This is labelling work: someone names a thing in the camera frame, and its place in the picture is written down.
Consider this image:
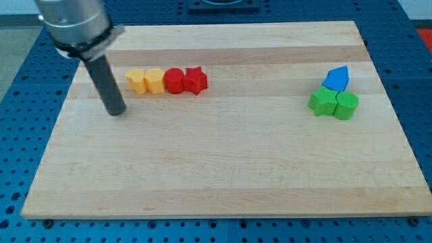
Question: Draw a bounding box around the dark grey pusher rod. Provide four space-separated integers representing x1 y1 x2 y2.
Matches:
84 55 126 116

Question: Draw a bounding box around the yellow heart block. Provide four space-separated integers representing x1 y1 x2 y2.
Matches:
125 69 147 95

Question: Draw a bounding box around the yellow hexagon block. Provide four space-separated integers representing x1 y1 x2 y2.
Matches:
144 68 165 94

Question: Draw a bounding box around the red cylinder block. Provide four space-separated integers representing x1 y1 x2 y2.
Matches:
164 68 184 95

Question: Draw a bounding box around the red star block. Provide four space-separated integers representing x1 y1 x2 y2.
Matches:
182 66 208 95

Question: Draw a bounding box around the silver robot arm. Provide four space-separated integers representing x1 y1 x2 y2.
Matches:
35 0 126 116

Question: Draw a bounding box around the wooden board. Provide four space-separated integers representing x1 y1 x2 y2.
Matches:
22 21 431 219

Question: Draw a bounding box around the green star block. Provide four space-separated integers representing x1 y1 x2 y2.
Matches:
308 86 338 116

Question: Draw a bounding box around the blue pentagon block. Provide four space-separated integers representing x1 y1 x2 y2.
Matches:
322 65 350 92

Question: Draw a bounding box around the green cylinder block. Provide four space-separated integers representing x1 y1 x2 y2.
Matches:
333 91 359 120

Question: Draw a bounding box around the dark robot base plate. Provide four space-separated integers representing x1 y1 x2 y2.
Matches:
188 0 260 12

